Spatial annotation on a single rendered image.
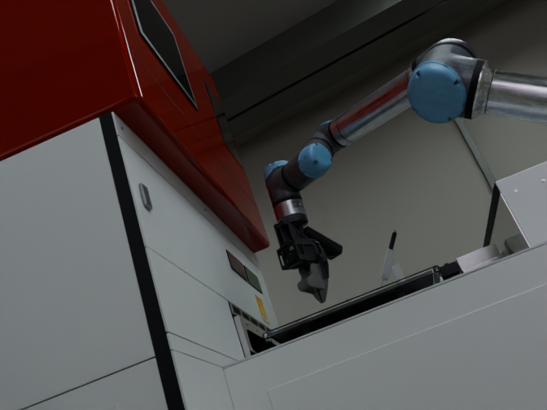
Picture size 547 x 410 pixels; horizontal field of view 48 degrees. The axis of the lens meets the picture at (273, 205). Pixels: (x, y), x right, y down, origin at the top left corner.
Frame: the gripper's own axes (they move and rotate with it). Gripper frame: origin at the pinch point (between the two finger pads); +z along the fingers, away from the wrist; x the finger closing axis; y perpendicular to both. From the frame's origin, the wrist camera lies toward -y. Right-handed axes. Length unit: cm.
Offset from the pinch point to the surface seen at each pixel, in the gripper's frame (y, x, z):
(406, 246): -218, -130, -64
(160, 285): 60, 29, 4
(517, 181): 5, 57, 0
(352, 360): 33, 35, 20
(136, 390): 65, 26, 17
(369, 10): -164, -57, -180
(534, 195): 5, 59, 3
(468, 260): -2.3, 38.2, 6.6
